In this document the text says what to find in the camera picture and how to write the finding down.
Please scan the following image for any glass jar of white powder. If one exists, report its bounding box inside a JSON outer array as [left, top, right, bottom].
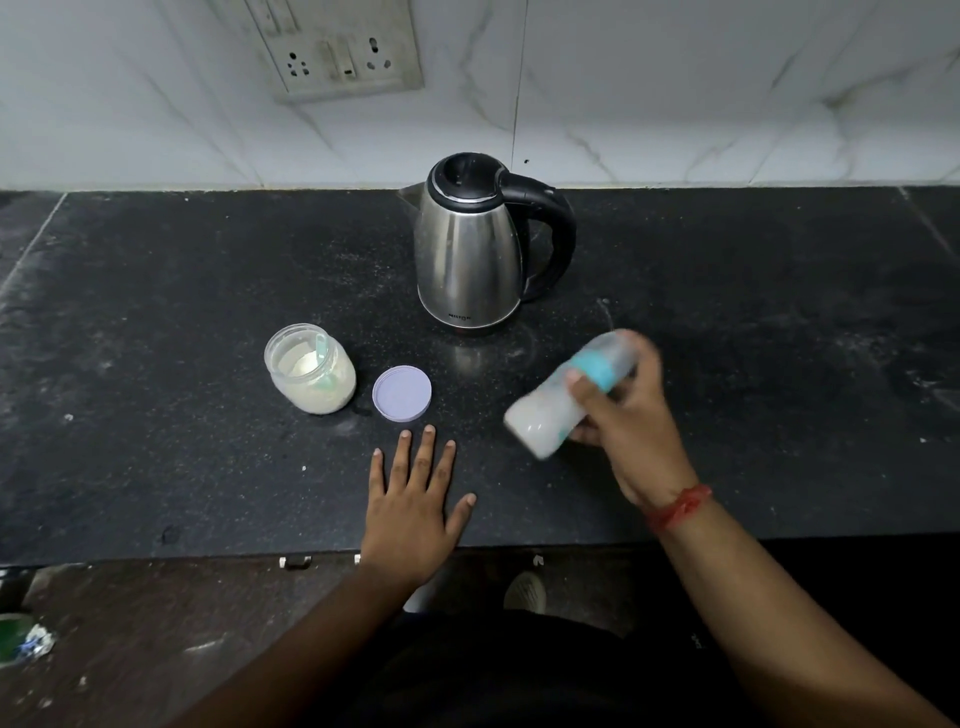
[[263, 323, 357, 416]]

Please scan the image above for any clear baby feeding bottle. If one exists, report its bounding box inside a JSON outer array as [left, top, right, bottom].
[[503, 329, 639, 460]]

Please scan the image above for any person's white shoe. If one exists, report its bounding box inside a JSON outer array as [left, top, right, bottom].
[[503, 571, 549, 615]]

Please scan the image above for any stainless steel electric kettle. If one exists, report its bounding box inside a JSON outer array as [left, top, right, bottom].
[[398, 152, 578, 333]]

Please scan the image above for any red thread wristband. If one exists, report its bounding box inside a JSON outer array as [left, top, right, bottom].
[[646, 483, 714, 534]]

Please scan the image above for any green scoop spoon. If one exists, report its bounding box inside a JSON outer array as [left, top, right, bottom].
[[311, 332, 340, 395]]

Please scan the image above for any white wall socket panel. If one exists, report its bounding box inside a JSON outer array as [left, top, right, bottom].
[[212, 0, 426, 104]]

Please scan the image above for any crumpled green blue wrapper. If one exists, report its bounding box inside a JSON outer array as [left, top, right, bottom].
[[0, 613, 58, 669]]

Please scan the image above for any lilac round jar lid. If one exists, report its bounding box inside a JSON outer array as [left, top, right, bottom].
[[372, 365, 433, 424]]

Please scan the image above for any person's left hand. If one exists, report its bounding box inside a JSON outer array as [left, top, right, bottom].
[[359, 425, 478, 588]]

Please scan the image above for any person's right hand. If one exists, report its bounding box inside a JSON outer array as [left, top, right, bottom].
[[564, 330, 700, 513]]

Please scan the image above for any person's right forearm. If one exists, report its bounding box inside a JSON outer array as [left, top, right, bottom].
[[651, 496, 955, 728]]

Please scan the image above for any person's left forearm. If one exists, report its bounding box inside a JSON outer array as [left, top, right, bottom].
[[166, 564, 440, 728]]

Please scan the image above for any person's black clothing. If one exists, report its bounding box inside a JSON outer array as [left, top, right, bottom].
[[303, 611, 777, 728]]

